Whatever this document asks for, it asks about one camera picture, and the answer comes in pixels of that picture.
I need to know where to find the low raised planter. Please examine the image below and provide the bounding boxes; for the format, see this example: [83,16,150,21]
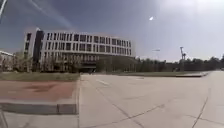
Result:
[175,71,210,79]

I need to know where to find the grey paved plaza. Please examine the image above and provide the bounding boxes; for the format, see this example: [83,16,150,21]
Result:
[0,70,224,128]

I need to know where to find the row of trees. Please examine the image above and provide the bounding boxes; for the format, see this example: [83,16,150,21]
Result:
[132,55,224,73]

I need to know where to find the grass strip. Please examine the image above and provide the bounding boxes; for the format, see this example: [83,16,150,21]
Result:
[0,72,81,82]

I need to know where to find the white multi-storey building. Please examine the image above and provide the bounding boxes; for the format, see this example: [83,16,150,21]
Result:
[22,28,135,73]

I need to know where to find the low pale building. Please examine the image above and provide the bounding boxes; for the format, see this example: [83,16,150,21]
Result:
[0,49,16,72]

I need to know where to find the street lamp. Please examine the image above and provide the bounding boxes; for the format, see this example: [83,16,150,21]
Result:
[152,48,161,62]

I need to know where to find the grey stone kerb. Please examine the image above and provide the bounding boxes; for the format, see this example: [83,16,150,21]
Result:
[0,98,80,116]

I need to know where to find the construction crane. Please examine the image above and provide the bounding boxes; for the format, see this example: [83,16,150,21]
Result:
[179,46,188,72]

